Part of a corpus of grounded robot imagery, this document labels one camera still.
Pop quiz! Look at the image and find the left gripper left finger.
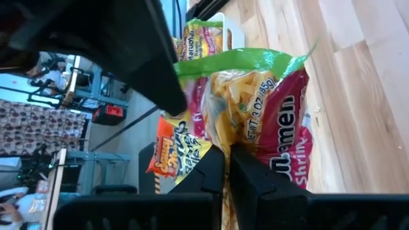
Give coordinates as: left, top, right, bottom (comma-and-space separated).
52, 145, 226, 230

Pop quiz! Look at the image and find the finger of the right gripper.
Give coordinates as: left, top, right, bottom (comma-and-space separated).
79, 0, 189, 118

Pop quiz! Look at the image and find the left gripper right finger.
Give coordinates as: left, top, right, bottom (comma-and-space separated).
229, 145, 409, 230

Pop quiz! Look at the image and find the lime chili shrimp ramen pack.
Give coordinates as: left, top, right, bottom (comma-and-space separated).
174, 18, 233, 62
174, 36, 322, 230

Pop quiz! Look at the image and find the wooden-top grey workbench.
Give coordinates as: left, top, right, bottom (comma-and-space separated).
62, 56, 130, 109

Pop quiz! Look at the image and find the red-orange ramen noodle pack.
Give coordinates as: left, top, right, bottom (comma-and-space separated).
145, 113, 213, 186

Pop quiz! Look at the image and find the red and black box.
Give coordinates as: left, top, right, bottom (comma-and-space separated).
91, 103, 127, 127

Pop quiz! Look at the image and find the white plastic bin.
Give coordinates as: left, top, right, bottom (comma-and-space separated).
207, 11, 247, 52

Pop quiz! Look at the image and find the brown patterned cloth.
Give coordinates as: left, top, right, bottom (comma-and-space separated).
0, 100, 87, 157

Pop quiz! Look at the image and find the person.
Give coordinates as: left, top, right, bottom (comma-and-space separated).
0, 187, 45, 230

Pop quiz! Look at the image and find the black aluminium table frame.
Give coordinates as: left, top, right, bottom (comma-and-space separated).
185, 0, 231, 22

